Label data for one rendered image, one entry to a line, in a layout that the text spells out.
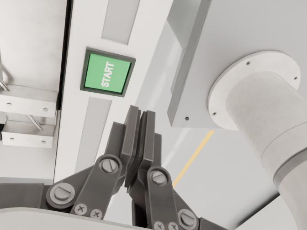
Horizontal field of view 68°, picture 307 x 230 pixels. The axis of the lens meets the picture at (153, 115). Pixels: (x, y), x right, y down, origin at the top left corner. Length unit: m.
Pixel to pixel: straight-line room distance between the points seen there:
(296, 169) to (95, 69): 0.28
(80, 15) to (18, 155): 0.45
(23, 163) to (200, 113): 0.45
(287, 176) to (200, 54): 0.23
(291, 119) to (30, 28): 0.38
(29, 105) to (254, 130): 0.36
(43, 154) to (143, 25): 0.46
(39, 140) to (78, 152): 0.09
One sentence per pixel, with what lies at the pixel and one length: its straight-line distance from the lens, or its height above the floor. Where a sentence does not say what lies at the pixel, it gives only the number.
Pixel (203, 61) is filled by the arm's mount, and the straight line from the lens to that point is 0.42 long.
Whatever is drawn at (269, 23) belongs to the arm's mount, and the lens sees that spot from 0.44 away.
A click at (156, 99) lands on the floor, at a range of 1.57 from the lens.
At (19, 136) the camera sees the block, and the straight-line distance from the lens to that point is 0.45.
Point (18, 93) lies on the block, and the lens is 0.40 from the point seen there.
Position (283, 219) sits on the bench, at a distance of 3.46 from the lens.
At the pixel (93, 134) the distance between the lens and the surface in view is 0.36.
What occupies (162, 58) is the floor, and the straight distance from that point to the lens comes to 1.40.
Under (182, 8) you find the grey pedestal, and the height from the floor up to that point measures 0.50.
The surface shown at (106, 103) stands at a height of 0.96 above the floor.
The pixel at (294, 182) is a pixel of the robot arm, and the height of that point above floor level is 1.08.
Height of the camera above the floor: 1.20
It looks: 46 degrees down
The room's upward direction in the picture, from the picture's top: 167 degrees clockwise
